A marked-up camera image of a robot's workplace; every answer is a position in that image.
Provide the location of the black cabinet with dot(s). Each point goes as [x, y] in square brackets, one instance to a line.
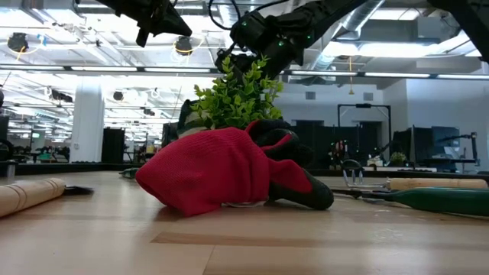
[113, 145]

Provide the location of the black ceiling spotlight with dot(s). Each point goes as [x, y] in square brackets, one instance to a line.
[18, 42]
[183, 45]

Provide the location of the red and black garden glove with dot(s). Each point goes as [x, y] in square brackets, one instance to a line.
[214, 168]

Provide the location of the black office monitor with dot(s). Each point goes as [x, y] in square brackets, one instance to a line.
[170, 133]

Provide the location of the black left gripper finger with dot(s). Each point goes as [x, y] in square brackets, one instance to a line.
[173, 20]
[168, 31]

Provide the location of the grey metal post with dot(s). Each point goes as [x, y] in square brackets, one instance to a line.
[10, 170]

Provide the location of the green plant in white pot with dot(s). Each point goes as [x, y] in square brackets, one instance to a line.
[237, 103]

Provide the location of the dark workstation with monitors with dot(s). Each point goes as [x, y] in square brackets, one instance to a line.
[420, 145]

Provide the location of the white building pillar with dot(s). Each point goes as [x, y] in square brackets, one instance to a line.
[87, 122]

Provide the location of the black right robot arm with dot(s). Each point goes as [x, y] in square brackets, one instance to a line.
[336, 11]

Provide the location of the small background plant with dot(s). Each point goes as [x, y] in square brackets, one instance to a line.
[397, 157]

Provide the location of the small green tool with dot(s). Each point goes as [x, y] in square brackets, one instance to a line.
[130, 173]

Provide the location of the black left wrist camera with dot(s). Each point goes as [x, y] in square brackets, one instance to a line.
[142, 36]

